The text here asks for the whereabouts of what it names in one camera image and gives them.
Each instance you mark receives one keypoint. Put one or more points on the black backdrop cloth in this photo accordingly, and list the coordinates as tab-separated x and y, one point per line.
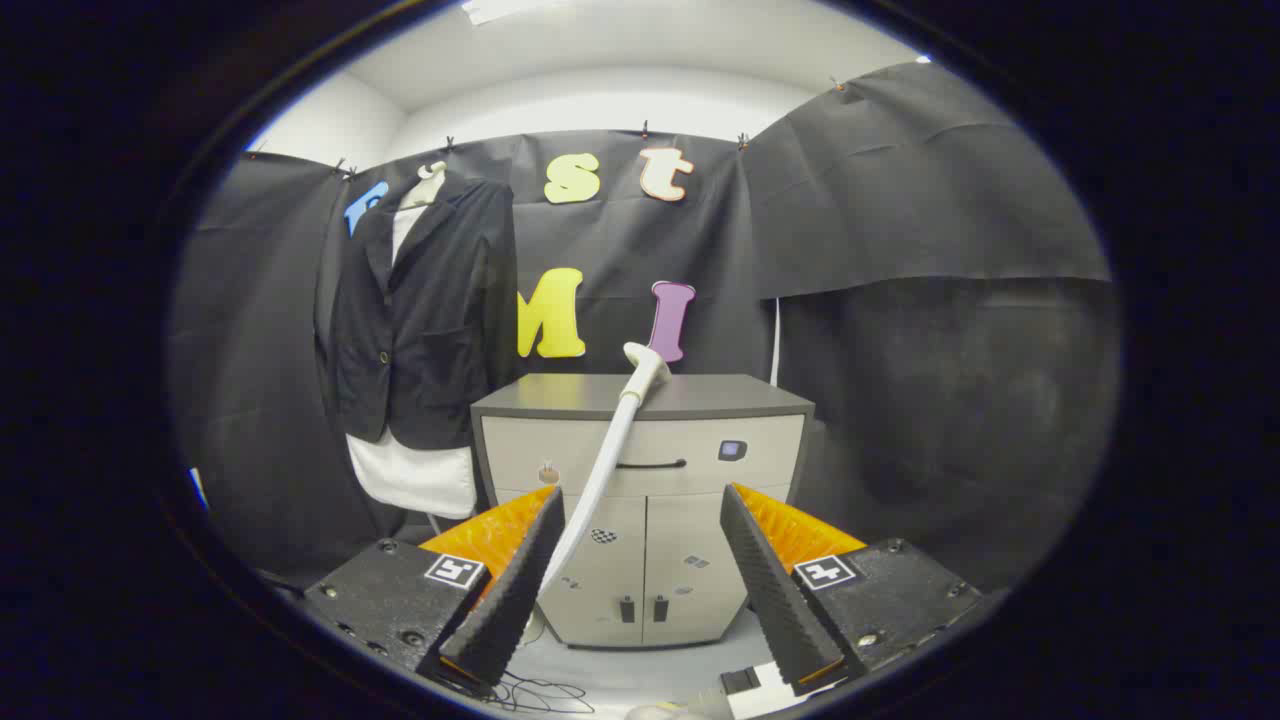
900	200

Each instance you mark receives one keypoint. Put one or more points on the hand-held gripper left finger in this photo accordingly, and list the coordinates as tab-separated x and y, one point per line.
508	600

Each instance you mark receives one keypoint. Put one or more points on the black jacket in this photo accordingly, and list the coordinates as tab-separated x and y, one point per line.
430	320

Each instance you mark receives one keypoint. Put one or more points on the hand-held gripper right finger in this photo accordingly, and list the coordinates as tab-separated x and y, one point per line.
775	600

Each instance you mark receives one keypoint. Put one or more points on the grey cabinet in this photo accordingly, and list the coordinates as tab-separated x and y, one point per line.
700	440

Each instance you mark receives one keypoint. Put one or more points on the white garment steamer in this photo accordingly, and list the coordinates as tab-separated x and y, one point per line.
610	450

